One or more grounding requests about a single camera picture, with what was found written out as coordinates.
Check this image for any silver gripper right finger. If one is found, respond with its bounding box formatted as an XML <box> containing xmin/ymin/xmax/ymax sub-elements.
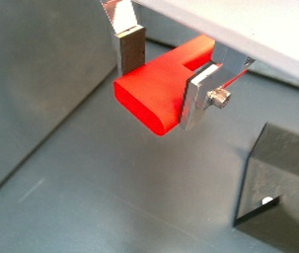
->
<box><xmin>180</xmin><ymin>42</ymin><xmax>254</xmax><ymax>130</ymax></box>

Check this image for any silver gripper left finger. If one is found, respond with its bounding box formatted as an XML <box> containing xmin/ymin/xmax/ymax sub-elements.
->
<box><xmin>101</xmin><ymin>0</ymin><xmax>147</xmax><ymax>75</ymax></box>

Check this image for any red square-circle object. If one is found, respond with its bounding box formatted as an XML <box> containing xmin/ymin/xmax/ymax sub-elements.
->
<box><xmin>115</xmin><ymin>36</ymin><xmax>217</xmax><ymax>135</ymax></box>

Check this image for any black curved regrasp stand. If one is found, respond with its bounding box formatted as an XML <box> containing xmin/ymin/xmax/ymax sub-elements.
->
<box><xmin>234</xmin><ymin>124</ymin><xmax>299</xmax><ymax>253</ymax></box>

